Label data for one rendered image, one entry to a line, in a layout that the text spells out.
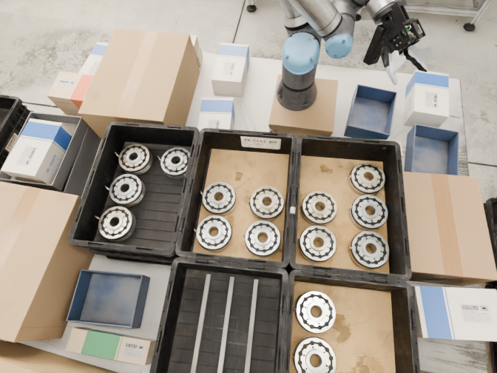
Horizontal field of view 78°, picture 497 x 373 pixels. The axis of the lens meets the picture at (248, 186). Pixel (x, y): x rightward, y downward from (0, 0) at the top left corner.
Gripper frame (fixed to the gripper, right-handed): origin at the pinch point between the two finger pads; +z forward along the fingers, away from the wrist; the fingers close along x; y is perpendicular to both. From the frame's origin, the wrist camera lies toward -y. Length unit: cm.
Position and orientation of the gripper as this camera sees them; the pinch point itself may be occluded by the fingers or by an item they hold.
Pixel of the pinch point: (410, 79)
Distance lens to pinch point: 105.2
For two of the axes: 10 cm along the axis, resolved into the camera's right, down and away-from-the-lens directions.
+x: 8.2, -4.0, 4.2
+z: 4.4, 9.0, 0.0
